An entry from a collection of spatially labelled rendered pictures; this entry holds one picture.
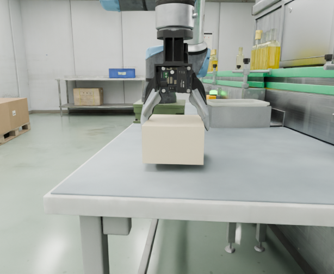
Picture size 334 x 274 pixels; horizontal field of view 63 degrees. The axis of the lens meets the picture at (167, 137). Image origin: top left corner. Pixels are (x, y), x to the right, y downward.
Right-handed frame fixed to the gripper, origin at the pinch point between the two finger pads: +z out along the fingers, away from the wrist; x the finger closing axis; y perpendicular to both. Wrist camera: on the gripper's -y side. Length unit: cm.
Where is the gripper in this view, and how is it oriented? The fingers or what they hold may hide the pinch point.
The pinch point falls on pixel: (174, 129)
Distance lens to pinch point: 60.5
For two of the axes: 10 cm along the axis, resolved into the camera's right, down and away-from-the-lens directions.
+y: -0.9, 2.3, -9.7
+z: 0.0, 9.7, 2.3
